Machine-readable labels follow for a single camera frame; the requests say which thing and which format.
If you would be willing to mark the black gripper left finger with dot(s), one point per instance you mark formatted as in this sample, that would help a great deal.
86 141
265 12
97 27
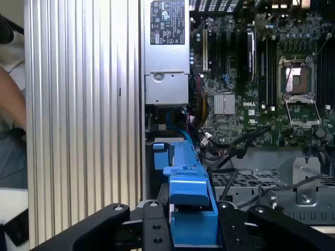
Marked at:
104 225

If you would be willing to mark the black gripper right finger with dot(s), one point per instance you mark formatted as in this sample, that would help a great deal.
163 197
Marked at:
282 230

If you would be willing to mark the hard disk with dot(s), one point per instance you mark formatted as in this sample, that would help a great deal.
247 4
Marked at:
188 185

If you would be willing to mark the metal disk bay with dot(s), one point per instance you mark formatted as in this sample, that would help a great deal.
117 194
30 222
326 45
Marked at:
150 167

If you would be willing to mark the black RAM slot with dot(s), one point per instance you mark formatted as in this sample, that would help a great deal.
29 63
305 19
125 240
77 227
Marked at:
262 70
273 70
268 70

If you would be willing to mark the white expansion slot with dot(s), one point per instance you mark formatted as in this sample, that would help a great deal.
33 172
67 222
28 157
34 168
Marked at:
205 49

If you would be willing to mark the silver perforated drive cage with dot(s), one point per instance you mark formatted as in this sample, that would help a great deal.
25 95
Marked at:
311 198

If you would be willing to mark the silver PC case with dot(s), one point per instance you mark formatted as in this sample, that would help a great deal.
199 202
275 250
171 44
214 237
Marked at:
261 154

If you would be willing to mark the person trunk in clothes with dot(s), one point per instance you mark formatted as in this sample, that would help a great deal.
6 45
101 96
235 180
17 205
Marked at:
13 162

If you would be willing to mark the green Dell motherboard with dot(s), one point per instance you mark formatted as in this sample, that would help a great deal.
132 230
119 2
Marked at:
243 125

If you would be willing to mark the metal socket cover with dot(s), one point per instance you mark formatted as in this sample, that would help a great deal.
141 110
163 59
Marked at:
301 99

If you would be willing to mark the silver finned chipset heatsink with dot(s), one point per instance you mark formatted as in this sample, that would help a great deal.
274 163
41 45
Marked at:
224 104

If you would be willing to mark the CPU socket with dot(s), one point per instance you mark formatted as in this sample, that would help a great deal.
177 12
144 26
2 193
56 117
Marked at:
301 81

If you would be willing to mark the silver power supply unit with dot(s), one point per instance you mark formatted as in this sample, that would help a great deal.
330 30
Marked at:
166 86

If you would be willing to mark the thin metal locking lever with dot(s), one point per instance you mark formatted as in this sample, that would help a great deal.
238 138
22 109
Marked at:
290 75

